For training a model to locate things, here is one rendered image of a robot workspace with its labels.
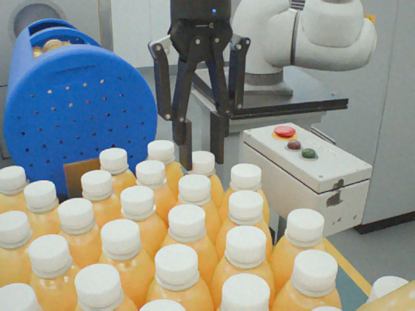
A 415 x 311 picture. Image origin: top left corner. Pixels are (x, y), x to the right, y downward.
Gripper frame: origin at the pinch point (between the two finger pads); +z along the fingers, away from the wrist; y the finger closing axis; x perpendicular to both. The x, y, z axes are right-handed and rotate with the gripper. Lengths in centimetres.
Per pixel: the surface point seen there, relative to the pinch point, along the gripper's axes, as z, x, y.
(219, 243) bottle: 7.6, 12.5, 3.3
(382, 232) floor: 112, -76, -152
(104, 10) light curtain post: -9, -165, -20
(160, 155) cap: 3.0, -4.6, 4.5
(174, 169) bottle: 5.7, -4.3, 2.5
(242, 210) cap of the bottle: 2.7, 14.0, 1.4
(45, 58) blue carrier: -9.7, -23.7, 18.0
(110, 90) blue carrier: -2.7, -22.9, 7.4
